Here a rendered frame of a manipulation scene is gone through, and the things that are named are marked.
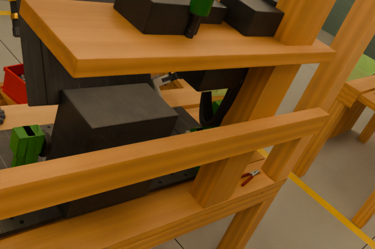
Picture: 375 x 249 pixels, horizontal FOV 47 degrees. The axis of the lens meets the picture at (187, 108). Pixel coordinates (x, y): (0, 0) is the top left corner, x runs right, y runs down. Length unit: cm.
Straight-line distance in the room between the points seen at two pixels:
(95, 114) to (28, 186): 35
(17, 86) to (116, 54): 112
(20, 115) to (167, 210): 65
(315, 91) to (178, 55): 91
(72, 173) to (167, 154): 26
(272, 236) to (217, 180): 161
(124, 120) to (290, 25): 53
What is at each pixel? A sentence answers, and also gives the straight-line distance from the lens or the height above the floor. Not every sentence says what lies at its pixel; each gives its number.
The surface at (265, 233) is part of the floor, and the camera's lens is 303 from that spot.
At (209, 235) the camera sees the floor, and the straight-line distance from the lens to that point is 279.
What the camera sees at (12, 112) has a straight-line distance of 170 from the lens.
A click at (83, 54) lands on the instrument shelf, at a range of 77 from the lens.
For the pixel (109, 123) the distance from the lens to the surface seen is 114.
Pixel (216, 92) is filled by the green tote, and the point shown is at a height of 82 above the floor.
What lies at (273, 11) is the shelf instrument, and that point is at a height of 161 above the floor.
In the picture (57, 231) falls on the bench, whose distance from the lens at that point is 133.
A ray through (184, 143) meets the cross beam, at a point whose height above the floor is 127.
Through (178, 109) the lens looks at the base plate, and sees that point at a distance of 201.
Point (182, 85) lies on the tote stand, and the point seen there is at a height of 79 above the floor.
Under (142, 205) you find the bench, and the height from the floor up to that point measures 88.
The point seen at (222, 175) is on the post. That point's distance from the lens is 147.
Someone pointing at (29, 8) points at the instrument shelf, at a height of 153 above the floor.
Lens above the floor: 188
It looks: 29 degrees down
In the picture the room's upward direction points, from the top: 22 degrees clockwise
